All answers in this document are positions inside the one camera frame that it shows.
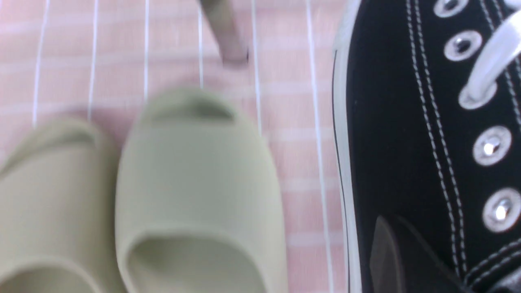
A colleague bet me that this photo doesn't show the green slipper, of pair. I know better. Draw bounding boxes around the green slipper, of pair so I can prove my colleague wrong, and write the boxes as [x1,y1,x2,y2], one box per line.
[115,88,289,293]
[0,118,125,293]

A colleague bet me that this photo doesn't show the steel shoe rack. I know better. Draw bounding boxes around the steel shoe rack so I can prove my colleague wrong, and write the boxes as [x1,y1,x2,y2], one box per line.
[199,0,249,67]

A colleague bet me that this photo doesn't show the green slipper, left of pair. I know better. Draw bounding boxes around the green slipper, left of pair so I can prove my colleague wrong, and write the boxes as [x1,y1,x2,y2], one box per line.
[0,118,125,293]

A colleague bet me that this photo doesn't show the green slipper, right of pair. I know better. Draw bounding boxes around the green slipper, right of pair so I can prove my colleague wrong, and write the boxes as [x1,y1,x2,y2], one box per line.
[115,88,289,293]

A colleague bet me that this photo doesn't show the black canvas sneaker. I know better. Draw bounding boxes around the black canvas sneaker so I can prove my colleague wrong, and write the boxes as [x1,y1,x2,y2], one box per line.
[332,0,521,293]

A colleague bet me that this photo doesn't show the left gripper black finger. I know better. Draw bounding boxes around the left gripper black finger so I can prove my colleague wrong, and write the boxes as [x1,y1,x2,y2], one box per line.
[370,216,472,293]

